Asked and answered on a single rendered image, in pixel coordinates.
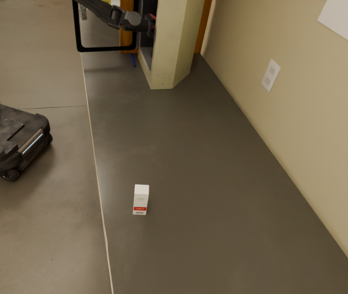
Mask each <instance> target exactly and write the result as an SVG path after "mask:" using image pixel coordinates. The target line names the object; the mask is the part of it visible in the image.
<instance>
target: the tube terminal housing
mask: <svg viewBox="0 0 348 294"><path fill-rule="evenodd" d="M204 1H205V0H158V6H157V13H156V24H155V26H156V28H157V29H156V40H155V43H154V47H153V53H152V65H151V71H149V68H148V65H147V63H146V62H145V59H144V56H143V54H142V52H141V50H140V47H139V50H138V59H139V62H140V64H141V67H142V69H143V71H144V74H145V77H146V79H147V81H148V84H149V86H150V89H173V88H174V87H175V86H176V85H177V84H178V83H179V82H180V81H181V80H183V79H184V78H185V77H186V76H187V75H188V74H189V73H190V68H191V65H192V60H193V54H194V49H195V46H196V40H197V35H198V32H199V26H200V21H201V16H202V12H203V7H204Z"/></svg>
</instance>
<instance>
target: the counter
mask: <svg viewBox="0 0 348 294"><path fill-rule="evenodd" d="M133 57H134V61H135V65H136V67H134V65H133V61H132V58H131V54H130V53H120V51H98V52H81V60H82V69H83V78H84V82H85V92H86V100H87V105H88V114H89V122H90V128H91V136H92V145H93V154H94V159H95V167H96V177H97V181H98V190H99V199H100V207H101V213H102V221H103V230H104V235H105V243H106V252H107V261H108V266H109V275H110V284H111V289H112V294H348V257H347V256H346V255H345V253H344V252H343V250H342V249H341V248H340V246H339V245H338V244H337V242H336V241H335V239H334V238H333V237H332V235H331V234H330V233H329V231H328V230H327V228H326V227H325V225H324V224H323V223H322V221H321V220H320V219H319V217H318V216H317V214H316V213H315V212H314V210H313V209H312V208H311V206H310V205H309V203H308V202H307V201H306V199H305V198H304V196H303V195H302V194H301V192H300V191H299V189H298V188H297V187H296V185H295V184H294V183H293V181H292V180H291V179H290V177H289V176H288V174H287V173H286V171H285V170H284V169H283V167H282V166H281V164H280V163H279V162H278V160H277V159H276V158H275V156H274V155H273V154H272V152H271V151H270V149H269V148H268V147H267V145H266V144H265V142H264V141H263V139H262V138H261V137H260V135H259V134H258V133H257V131H256V130H255V129H254V127H253V126H252V124H251V123H250V122H249V120H248V119H247V117H246V116H245V115H244V113H243V112H242V110H241V109H240V108H239V106H238V105H237V104H236V102H235V101H234V99H233V98H232V97H231V95H230V94H229V93H228V91H227V90H226V88H225V87H224V85H223V84H222V83H221V81H220V80H219V79H218V77H217V76H216V74H215V73H214V72H213V70H212V69H211V68H210V66H209V65H208V63H207V62H206V61H205V59H204V58H203V56H202V55H201V54H200V53H194V54H193V60H192V65H191V68H190V73H189V74H188V75H187V76H186V77H185V78H184V79H183V80H181V81H180V82H179V83H178V84H177V85H176V86H175V87H174V88H173V89H150V86H149V84H148V81H147V79H146V77H145V74H144V71H143V69H142V67H141V64H140V62H139V59H138V53H133ZM135 184H138V185H149V196H148V203H147V211H146V215H133V205H134V191H135Z"/></svg>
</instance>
